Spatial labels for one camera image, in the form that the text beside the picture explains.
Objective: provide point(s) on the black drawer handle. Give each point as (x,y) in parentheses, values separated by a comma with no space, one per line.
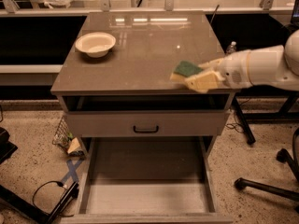
(146,130)

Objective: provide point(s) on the white bowl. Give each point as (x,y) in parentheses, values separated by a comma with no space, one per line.
(96,44)

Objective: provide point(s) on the black table leg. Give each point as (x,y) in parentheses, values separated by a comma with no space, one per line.
(247,131)

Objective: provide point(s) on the open grey bottom drawer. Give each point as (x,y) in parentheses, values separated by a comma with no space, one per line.
(147,180)

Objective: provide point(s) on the wire mesh basket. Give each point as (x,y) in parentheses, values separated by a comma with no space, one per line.
(66,141)

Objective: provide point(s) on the clear plastic water bottle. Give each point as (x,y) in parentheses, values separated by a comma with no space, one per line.
(231,48)

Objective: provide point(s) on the green yellow sponge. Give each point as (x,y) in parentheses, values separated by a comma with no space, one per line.
(185,69)

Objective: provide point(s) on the closed grey drawer front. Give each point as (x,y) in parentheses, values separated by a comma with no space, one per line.
(120,124)

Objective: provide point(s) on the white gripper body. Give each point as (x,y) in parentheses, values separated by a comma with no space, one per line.
(234,69)

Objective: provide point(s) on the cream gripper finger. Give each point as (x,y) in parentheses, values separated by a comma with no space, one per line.
(211,64)
(204,81)

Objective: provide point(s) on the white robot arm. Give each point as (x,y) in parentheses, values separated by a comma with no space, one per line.
(276,66)

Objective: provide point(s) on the grey drawer cabinet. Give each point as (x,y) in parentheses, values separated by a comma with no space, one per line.
(135,75)

